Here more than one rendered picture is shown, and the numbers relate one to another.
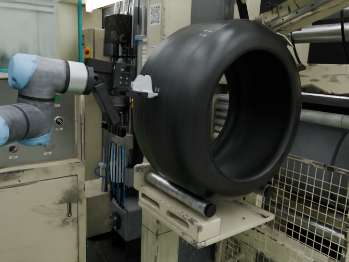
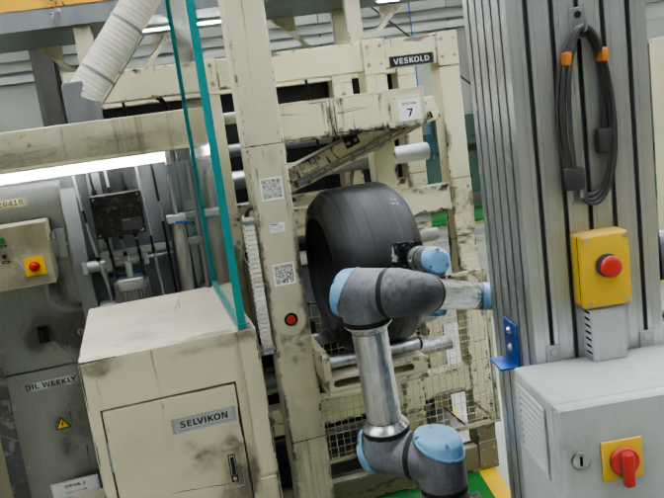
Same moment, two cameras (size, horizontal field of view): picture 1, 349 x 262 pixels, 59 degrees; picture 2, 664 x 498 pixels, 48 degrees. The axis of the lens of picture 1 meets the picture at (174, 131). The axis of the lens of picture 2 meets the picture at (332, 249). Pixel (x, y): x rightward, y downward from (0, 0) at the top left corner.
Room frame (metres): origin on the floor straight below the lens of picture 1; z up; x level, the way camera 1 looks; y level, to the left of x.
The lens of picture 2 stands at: (0.15, 2.29, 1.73)
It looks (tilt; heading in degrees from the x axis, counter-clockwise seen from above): 10 degrees down; 293
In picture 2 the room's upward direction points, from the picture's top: 8 degrees counter-clockwise
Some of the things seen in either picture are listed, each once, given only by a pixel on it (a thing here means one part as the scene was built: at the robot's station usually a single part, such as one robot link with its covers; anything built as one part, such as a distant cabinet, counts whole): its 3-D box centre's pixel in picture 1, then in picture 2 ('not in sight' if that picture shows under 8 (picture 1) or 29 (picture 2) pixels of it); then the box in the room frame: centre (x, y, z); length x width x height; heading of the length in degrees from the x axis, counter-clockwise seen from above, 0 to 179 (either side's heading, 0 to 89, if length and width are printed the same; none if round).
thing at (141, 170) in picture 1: (177, 170); (313, 352); (1.24, -0.02, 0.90); 0.40 x 0.03 x 0.10; 127
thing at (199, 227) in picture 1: (175, 208); (374, 371); (1.01, -0.01, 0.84); 0.36 x 0.09 x 0.06; 37
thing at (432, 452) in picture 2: not in sight; (438, 456); (0.62, 0.67, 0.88); 0.13 x 0.12 x 0.14; 170
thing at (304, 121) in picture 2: not in sight; (341, 116); (1.17, -0.44, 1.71); 0.61 x 0.25 x 0.15; 37
